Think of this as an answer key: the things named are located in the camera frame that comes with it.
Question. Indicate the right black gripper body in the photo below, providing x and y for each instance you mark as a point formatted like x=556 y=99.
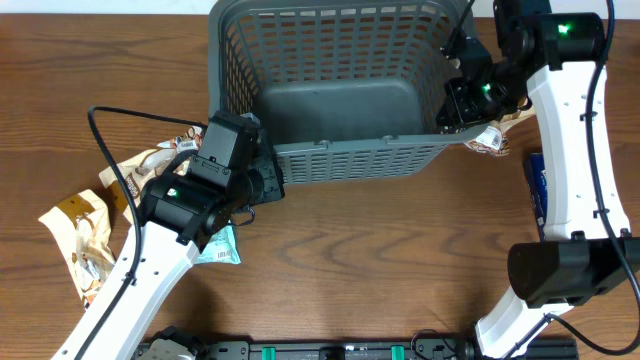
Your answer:
x=459 y=109

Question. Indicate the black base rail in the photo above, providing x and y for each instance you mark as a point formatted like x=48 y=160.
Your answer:
x=425 y=347

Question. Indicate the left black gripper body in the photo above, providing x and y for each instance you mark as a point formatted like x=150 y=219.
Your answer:
x=262 y=182

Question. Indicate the blue Kleenex tissue pack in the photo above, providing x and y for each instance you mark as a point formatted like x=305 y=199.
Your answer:
x=535 y=174

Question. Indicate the grey plastic basket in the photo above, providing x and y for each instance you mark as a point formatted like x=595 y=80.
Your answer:
x=346 y=90

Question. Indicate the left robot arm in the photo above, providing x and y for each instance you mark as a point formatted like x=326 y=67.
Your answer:
x=172 y=225

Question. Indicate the teal snack packet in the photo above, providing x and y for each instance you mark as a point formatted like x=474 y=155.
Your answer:
x=222 y=248

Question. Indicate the beige snack bag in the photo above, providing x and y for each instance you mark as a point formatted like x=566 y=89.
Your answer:
x=147 y=165
x=493 y=140
x=81 y=228

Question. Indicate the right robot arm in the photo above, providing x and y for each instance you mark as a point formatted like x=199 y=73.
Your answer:
x=554 y=62

